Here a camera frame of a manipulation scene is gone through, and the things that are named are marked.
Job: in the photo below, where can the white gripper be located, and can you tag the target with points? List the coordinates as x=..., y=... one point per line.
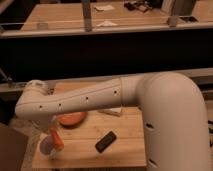
x=45, y=124

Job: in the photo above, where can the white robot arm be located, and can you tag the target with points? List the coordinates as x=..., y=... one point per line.
x=174, y=114

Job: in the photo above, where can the white ceramic cup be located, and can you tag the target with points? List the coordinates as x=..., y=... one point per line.
x=47, y=148

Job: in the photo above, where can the orange bowl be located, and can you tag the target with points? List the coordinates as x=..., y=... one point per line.
x=71, y=119

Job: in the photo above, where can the wooden table board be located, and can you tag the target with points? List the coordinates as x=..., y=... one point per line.
x=79, y=143

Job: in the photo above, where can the black rectangular block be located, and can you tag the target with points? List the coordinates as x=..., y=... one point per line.
x=105, y=141

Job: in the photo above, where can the white paper on bench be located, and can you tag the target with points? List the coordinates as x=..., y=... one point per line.
x=104, y=8

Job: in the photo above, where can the black tools on bench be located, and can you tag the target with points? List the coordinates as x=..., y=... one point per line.
x=141, y=6

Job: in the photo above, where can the metal clamp on rail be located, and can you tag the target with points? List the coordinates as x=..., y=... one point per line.
x=10, y=82

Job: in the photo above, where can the metal post left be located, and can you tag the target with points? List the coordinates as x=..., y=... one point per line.
x=87, y=15

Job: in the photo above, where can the metal post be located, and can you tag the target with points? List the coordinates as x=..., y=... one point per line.
x=87, y=15
x=178, y=9

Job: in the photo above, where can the metal post right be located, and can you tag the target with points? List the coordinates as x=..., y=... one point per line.
x=178, y=9

